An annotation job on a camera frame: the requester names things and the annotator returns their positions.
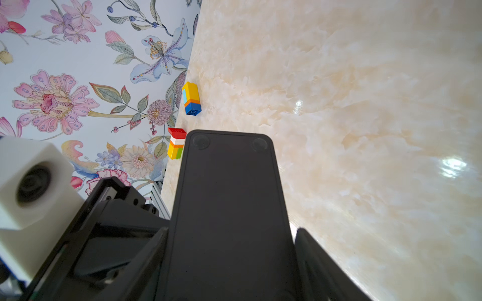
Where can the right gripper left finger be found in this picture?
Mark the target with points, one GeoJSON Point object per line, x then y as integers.
{"type": "Point", "coordinates": [131, 283]}

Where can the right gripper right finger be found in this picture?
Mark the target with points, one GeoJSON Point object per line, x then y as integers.
{"type": "Point", "coordinates": [320, 277]}

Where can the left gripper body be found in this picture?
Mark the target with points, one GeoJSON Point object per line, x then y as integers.
{"type": "Point", "coordinates": [109, 230]}

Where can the red white yellow block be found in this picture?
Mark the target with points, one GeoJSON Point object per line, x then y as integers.
{"type": "Point", "coordinates": [176, 143]}

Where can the yellow blue toy block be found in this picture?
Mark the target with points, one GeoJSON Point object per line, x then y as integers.
{"type": "Point", "coordinates": [191, 99]}

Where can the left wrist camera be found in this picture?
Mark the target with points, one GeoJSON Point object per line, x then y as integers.
{"type": "Point", "coordinates": [38, 203]}

